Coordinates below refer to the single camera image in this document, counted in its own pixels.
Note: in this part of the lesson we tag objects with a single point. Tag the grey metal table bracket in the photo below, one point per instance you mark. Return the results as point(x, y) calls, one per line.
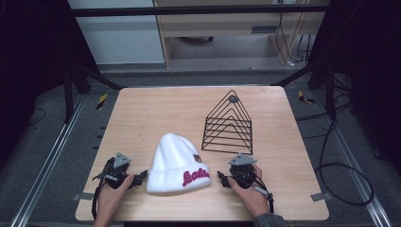
point(82, 196)
point(321, 197)

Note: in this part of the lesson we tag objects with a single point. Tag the white cabinet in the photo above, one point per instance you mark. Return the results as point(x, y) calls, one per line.
point(119, 41)

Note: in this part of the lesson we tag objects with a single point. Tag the person's right hand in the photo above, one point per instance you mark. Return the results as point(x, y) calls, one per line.
point(252, 198)

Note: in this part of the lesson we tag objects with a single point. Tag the white knitted beanie hat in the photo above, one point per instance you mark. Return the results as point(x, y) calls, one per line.
point(176, 164)

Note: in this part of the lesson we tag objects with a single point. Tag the person's left hand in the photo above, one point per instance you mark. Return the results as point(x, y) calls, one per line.
point(111, 198)

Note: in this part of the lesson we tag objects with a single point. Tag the black horizontal frame bar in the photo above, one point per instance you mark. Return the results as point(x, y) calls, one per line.
point(189, 10)

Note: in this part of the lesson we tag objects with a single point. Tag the aluminium floor rail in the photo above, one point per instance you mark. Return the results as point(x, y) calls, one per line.
point(356, 170)
point(47, 164)

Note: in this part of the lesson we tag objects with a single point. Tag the yellow black striped tape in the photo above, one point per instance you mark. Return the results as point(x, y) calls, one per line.
point(304, 97)
point(101, 101)

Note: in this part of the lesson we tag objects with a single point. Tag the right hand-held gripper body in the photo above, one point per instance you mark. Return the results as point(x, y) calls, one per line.
point(242, 175)

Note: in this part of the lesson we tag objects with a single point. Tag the dark curtain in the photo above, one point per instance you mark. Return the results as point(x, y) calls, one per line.
point(372, 63)
point(31, 63)

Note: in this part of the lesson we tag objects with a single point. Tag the black metal stand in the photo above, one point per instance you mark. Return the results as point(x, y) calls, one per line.
point(68, 91)
point(329, 88)

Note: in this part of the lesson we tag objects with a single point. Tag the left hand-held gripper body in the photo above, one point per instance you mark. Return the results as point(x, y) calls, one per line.
point(117, 170)

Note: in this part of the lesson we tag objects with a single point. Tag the light wooden desk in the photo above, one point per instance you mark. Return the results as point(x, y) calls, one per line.
point(220, 28)

